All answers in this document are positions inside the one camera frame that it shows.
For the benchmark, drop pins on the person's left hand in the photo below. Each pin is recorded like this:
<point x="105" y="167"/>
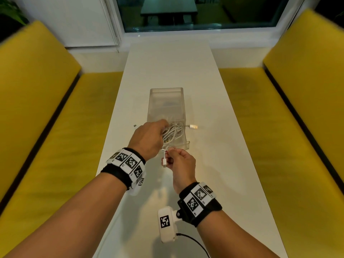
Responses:
<point x="147" y="138"/>

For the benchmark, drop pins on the yellow bench seat cushion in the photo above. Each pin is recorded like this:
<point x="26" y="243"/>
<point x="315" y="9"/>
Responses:
<point x="274" y="147"/>
<point x="61" y="169"/>

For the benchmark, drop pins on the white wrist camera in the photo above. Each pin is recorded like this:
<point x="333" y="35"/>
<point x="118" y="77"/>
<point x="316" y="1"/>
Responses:
<point x="166" y="225"/>
<point x="137" y="186"/>

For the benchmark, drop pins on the dark glass window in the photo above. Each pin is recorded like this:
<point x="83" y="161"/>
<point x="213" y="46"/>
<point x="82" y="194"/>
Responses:
<point x="242" y="13"/>

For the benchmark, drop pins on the black wristband with marker tags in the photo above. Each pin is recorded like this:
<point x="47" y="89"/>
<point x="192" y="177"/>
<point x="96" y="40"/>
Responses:
<point x="125" y="166"/>
<point x="199" y="202"/>

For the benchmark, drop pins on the person's right forearm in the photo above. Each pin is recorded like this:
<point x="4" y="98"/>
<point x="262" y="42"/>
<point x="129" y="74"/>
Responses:
<point x="231" y="239"/>

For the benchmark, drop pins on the green leafy plant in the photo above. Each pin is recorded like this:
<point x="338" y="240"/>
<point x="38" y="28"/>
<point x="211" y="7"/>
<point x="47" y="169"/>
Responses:
<point x="10" y="12"/>

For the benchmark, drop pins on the clear plastic drawer organizer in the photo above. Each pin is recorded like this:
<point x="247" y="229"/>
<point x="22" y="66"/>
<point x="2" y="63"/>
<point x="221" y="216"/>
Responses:
<point x="166" y="110"/>

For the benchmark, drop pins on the right yellow bench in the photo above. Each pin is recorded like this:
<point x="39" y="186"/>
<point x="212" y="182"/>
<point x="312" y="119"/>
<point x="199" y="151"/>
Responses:
<point x="311" y="88"/>

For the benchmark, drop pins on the person's right hand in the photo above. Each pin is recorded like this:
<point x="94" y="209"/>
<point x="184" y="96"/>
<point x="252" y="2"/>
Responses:
<point x="181" y="166"/>

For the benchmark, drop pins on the person's left forearm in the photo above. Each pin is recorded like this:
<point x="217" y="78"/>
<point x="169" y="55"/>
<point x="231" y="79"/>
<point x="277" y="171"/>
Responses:
<point x="67" y="220"/>

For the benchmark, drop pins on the yellow bench backrest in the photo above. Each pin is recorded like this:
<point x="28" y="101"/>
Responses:
<point x="32" y="99"/>

